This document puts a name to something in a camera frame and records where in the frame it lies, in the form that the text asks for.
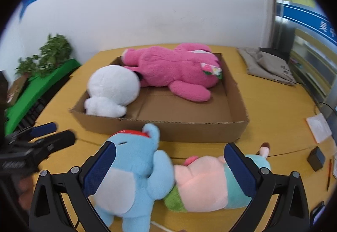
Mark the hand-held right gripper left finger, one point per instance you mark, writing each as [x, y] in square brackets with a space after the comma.
[100, 168]

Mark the small brown carton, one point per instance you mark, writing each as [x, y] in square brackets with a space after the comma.
[15, 88]

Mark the black rack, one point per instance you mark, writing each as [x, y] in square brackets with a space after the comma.
[31, 113]

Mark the small black box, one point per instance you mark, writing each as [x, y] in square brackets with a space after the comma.
[316, 158]

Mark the large potted green plant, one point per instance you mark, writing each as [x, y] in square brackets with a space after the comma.
[56, 50]

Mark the white plush toy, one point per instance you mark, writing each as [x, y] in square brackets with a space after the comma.
[113, 84]

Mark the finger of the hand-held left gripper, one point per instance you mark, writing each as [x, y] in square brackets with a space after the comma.
[43, 128]
[58, 140]

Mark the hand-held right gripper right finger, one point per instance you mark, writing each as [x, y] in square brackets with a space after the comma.
[241, 168]

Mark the black smartphone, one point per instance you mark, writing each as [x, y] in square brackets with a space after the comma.
[317, 210]

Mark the brown cardboard box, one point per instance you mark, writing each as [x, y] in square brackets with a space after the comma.
[184, 132]

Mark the pink plush bear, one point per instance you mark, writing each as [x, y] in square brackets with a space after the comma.
[168, 66]

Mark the grey cloth bag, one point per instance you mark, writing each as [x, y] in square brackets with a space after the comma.
[266, 68]

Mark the pink and teal plush toy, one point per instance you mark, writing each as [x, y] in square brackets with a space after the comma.
[202, 182]

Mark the black item behind bag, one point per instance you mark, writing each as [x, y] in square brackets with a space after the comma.
[271, 52]

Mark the white pad with orange edge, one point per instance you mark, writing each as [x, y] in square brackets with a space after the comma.
[320, 126]

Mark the green cloth cover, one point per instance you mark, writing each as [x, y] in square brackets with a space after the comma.
[44, 84]

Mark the small potted green plant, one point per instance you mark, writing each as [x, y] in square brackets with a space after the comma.
[27, 66]

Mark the blue plush toy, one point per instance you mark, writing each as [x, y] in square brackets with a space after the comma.
[131, 168]

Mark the blue banner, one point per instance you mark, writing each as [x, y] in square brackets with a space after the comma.
[305, 17]

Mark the person's left hand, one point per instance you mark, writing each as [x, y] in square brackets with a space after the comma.
[26, 190]

